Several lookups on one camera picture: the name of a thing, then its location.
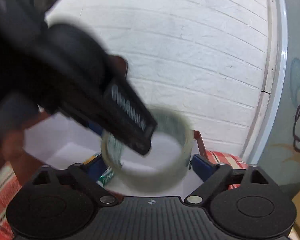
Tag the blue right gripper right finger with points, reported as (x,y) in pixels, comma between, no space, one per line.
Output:
(202,167)

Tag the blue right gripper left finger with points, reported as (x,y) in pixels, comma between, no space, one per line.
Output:
(95,167)

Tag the clear packing tape roll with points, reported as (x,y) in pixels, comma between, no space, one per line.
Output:
(165,165)

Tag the person's hand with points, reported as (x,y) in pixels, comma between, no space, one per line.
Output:
(12,151)

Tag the green white small packet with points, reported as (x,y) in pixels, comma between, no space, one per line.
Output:
(106,177)

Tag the brown white storage box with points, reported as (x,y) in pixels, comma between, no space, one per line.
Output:
(60,142)

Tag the painted glass door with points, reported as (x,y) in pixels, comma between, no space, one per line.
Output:
(274,139)

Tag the red checkered tablecloth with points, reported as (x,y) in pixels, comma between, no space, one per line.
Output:
(9,185)

